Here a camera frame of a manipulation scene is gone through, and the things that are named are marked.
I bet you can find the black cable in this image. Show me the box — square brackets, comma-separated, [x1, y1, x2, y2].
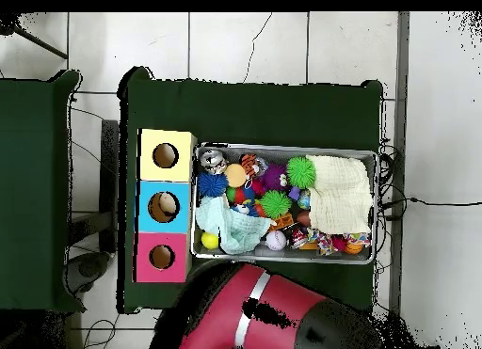
[379, 196, 482, 208]

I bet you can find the dark green table cloth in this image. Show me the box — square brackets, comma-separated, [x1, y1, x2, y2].
[117, 66, 385, 314]

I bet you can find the green spiky toy with eyes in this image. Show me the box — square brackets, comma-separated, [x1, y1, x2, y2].
[259, 190, 292, 220]

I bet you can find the blue spiky rubber ball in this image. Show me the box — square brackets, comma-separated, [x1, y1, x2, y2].
[197, 171, 230, 198]

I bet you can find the crushed silver drink can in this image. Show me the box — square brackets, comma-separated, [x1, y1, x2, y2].
[199, 150, 229, 176]

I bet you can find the black stand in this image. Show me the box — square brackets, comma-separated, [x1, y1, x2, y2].
[98, 119, 121, 254]

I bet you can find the grey round base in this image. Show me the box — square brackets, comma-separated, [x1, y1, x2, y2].
[67, 250, 112, 293]

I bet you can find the white baseball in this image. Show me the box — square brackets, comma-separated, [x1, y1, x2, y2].
[265, 230, 288, 252]

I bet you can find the green spiky rubber ball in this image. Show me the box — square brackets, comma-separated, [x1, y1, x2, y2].
[285, 156, 316, 189]

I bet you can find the shallow wire mesh bin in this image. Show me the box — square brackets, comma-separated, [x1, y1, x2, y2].
[189, 142, 379, 266]

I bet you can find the black tripod leg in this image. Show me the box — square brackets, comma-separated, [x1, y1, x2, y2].
[0, 12, 70, 60]

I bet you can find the light blue waffle cloth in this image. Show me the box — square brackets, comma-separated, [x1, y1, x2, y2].
[194, 194, 276, 256]

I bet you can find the purple spiky toy with eyes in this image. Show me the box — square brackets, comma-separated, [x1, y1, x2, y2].
[261, 164, 289, 192]

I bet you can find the cream waffle cloth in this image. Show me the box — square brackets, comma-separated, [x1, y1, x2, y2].
[306, 154, 374, 236]

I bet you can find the dark green side table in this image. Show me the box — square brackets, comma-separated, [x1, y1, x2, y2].
[0, 70, 87, 313]

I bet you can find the tiger plush toy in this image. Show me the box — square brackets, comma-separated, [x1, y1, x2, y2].
[239, 153, 269, 178]

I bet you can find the wooden box with three holes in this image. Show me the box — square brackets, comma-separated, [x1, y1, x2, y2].
[133, 128, 198, 283]

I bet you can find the orange round sponge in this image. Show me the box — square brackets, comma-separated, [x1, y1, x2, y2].
[224, 163, 249, 189]

